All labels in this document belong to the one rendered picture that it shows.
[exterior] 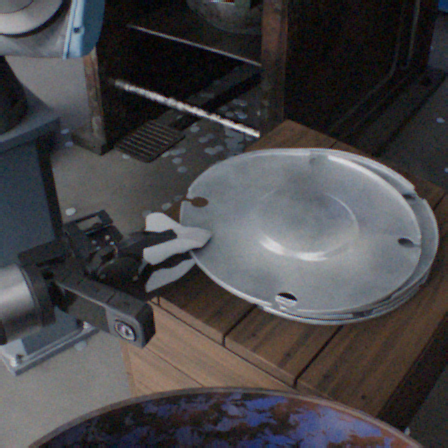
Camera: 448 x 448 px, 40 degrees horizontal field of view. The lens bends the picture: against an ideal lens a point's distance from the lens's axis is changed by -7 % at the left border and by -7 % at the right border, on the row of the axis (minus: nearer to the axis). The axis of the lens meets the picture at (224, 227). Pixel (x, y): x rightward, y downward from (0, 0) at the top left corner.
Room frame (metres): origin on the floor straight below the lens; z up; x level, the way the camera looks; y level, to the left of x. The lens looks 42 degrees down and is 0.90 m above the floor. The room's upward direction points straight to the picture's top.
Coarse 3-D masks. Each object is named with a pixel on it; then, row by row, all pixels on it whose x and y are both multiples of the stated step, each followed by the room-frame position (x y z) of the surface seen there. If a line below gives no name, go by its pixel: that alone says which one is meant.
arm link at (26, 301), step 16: (0, 272) 0.43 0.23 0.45; (16, 272) 0.43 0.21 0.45; (0, 288) 0.41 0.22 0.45; (16, 288) 0.41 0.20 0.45; (32, 288) 0.42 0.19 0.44; (0, 304) 0.39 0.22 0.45; (16, 304) 0.40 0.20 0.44; (32, 304) 0.40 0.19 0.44; (16, 320) 0.39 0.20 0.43; (32, 320) 0.39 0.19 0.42; (16, 336) 0.38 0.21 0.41
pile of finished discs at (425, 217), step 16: (320, 160) 0.71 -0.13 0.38; (352, 160) 0.72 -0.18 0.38; (368, 160) 0.71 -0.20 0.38; (384, 176) 0.68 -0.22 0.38; (400, 176) 0.68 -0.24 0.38; (400, 192) 0.65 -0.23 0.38; (416, 208) 0.62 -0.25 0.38; (432, 224) 0.58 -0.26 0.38; (400, 240) 0.55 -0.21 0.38; (432, 240) 0.55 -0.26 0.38; (432, 256) 0.52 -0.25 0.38; (416, 272) 0.50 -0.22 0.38; (400, 288) 0.48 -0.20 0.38; (416, 288) 0.49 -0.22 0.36; (288, 304) 0.46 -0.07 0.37; (384, 304) 0.46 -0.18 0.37; (400, 304) 0.47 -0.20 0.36; (304, 320) 0.45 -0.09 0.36; (320, 320) 0.45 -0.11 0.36; (336, 320) 0.45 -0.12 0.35; (352, 320) 0.45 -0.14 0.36; (368, 320) 0.45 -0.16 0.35
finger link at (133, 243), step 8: (136, 232) 0.49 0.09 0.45; (144, 232) 0.49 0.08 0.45; (152, 232) 0.49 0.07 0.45; (160, 232) 0.50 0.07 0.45; (168, 232) 0.50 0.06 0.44; (128, 240) 0.48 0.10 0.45; (136, 240) 0.48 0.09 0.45; (144, 240) 0.48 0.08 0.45; (152, 240) 0.48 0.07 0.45; (160, 240) 0.49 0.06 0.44; (168, 240) 0.49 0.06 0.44; (120, 248) 0.46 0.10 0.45; (128, 248) 0.47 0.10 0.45; (136, 248) 0.47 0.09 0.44; (112, 256) 0.47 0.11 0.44; (136, 256) 0.47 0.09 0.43
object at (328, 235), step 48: (192, 192) 0.62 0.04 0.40; (240, 192) 0.62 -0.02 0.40; (288, 192) 0.62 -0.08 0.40; (336, 192) 0.63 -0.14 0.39; (384, 192) 0.64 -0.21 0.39; (240, 240) 0.53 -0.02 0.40; (288, 240) 0.53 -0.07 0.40; (336, 240) 0.53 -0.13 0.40; (384, 240) 0.54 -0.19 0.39; (240, 288) 0.46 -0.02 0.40; (288, 288) 0.46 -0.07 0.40; (336, 288) 0.46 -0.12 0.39; (384, 288) 0.46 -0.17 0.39
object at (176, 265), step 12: (144, 264) 0.51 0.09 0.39; (156, 264) 0.49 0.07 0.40; (168, 264) 0.50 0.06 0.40; (180, 264) 0.50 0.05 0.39; (192, 264) 0.51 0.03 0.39; (144, 276) 0.48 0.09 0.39; (156, 276) 0.48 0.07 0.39; (168, 276) 0.49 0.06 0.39; (180, 276) 0.50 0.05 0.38; (156, 288) 0.48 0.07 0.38
